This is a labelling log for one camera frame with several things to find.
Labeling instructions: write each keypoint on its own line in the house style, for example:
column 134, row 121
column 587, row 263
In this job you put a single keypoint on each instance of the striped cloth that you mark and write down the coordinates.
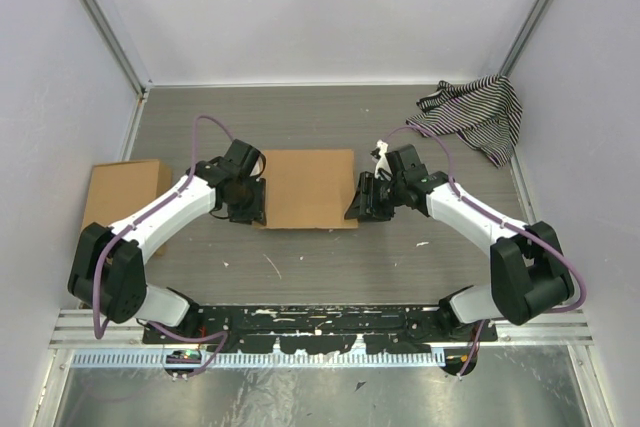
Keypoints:
column 485, row 114

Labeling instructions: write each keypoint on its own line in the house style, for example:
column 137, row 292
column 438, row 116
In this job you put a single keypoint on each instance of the aluminium corner post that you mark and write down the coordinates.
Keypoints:
column 107, row 20
column 524, row 35

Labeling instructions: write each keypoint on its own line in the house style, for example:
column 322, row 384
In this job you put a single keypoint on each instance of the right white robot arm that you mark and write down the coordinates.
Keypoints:
column 529, row 275

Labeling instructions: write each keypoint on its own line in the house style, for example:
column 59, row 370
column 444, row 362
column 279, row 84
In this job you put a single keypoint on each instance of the folded brown cardboard box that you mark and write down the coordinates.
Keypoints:
column 118, row 190

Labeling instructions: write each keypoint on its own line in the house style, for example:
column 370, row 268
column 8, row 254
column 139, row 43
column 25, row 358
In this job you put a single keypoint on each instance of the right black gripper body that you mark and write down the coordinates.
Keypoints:
column 387, row 196

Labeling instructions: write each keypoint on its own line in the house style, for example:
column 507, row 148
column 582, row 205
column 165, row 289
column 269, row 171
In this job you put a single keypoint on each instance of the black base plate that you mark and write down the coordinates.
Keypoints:
column 422, row 323

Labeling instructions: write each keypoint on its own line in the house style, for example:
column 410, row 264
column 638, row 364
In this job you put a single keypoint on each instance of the right aluminium corner post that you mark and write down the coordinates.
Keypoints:
column 524, row 35

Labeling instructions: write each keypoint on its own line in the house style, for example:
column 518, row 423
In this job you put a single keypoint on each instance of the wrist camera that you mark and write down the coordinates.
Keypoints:
column 243, row 161
column 393, row 164

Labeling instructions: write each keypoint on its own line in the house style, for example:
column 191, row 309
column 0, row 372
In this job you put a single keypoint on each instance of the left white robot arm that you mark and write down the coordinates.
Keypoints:
column 108, row 270

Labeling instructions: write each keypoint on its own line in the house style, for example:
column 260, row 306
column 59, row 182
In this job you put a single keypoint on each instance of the aluminium front rail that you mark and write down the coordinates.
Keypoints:
column 549, row 329

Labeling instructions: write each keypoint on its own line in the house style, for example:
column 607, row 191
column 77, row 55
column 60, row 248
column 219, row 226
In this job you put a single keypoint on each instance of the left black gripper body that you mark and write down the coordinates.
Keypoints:
column 250, row 204

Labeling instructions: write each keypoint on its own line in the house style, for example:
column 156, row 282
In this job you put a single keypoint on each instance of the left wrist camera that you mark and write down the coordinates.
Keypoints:
column 243, row 161

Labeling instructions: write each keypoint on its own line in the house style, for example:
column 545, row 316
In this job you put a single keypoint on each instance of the left aluminium corner post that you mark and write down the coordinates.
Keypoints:
column 107, row 20

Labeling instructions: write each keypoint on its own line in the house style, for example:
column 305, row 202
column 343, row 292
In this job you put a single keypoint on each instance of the brown cardboard box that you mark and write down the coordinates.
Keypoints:
column 118, row 190
column 309, row 189

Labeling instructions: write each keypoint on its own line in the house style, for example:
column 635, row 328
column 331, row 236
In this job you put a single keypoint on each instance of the slotted cable duct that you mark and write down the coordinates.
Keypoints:
column 186, row 359

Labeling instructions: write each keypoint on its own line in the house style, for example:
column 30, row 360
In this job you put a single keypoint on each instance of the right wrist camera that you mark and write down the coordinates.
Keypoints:
column 393, row 164

